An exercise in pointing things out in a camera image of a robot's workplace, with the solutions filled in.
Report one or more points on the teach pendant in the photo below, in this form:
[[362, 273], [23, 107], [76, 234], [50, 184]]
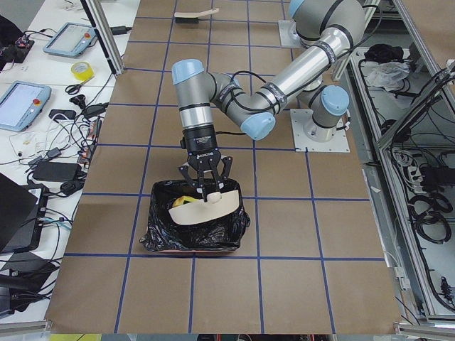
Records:
[[21, 104], [71, 40]]

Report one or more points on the black trash bag bin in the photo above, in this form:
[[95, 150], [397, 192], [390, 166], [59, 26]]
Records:
[[223, 234]]

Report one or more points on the black power adapter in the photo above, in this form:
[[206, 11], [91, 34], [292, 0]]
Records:
[[56, 172]]

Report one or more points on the upper teach pendant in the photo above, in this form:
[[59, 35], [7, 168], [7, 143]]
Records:
[[71, 40]]

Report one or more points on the lower teach pendant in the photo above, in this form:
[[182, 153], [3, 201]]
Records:
[[21, 104]]

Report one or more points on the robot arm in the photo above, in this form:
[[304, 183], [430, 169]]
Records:
[[328, 30]]

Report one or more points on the yellow tape roll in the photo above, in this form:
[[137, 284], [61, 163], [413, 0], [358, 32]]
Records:
[[82, 71]]

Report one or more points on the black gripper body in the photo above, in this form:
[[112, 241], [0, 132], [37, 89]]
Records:
[[201, 141]]

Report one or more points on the aluminium frame post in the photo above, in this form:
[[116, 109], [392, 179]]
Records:
[[99, 23]]

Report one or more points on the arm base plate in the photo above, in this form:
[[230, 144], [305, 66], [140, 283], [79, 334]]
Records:
[[308, 137], [288, 35]]

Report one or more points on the pale curved squash slice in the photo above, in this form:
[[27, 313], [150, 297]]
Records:
[[182, 200]]

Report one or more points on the beige plastic dustpan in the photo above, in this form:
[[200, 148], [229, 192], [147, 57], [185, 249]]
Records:
[[218, 205]]

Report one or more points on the black scissors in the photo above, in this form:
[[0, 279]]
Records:
[[74, 89]]

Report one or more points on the beige hand brush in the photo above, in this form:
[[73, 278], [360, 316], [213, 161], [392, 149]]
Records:
[[193, 17]]

